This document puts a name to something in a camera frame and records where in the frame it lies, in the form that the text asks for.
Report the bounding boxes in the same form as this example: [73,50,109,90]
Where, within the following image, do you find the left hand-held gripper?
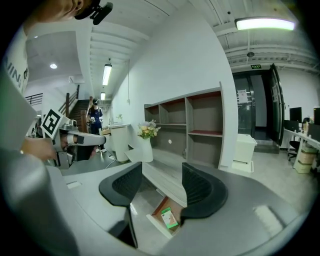
[41,108,107,169]

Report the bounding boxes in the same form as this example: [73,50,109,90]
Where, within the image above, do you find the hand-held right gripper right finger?
[159,162,310,256]

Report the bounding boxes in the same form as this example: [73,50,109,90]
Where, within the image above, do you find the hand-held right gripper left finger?
[62,161,143,249]

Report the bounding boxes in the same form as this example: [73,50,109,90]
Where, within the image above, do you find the green and white carton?
[161,206,181,230]

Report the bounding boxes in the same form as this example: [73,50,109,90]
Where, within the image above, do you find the light wooden drawer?
[146,196,187,238]

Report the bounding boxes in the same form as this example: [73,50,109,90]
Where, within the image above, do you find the person's left forearm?
[21,137,58,161]

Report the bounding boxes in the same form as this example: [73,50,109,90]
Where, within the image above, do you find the white round counter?
[108,123,131,163]

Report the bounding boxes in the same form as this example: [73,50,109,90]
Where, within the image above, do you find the brown wooden staircase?
[58,84,92,133]

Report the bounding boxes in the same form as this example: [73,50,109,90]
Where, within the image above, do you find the white ceramic vase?
[141,137,154,163]

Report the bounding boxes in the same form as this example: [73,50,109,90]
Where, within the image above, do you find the white storage cabinet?
[232,133,258,173]

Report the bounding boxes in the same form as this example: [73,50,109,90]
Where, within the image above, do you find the pastel flower bouquet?
[136,119,162,140]

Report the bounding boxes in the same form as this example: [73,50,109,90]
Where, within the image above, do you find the person's white t-shirt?
[0,24,81,256]

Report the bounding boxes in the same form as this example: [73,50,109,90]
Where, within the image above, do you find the grey wooden shelf unit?
[144,81,225,170]

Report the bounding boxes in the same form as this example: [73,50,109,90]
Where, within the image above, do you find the black metal railing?
[24,92,43,106]

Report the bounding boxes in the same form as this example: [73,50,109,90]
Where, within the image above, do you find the black office chair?
[287,139,301,162]

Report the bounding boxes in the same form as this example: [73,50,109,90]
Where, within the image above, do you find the beige storage crates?
[297,147,318,174]

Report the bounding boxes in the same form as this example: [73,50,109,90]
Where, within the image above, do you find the white office desk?
[283,128,320,171]

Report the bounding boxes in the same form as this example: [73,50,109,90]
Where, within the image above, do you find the black double door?
[232,63,286,147]

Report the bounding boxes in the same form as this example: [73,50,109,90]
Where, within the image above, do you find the black computer monitor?
[289,106,303,123]

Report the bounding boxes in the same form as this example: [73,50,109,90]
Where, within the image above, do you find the white paper notice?
[237,89,248,104]

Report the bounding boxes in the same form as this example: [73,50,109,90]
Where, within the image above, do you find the person's head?
[32,0,101,21]

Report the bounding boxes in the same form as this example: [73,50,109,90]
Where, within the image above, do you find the white wall conduit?
[126,59,131,106]

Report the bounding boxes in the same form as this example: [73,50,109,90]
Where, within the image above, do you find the black head-worn camera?
[91,2,114,26]

